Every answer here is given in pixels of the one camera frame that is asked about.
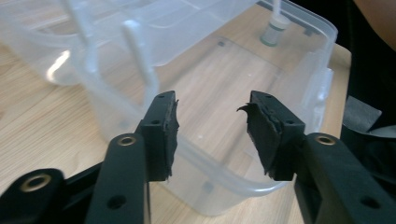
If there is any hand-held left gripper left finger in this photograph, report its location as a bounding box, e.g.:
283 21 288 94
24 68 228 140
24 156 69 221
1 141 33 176
84 91 180 224

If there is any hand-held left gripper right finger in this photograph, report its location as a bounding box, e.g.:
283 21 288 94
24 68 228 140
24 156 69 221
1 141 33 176
236 90 396 224

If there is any clear plastic storage box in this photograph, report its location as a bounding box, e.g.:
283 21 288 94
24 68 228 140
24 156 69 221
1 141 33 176
0 0 339 217

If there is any small white bottle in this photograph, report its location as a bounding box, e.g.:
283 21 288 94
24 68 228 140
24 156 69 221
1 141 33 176
260 14 292 48

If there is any grey table side bracket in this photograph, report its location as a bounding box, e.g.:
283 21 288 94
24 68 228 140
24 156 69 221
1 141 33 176
341 94 383 135

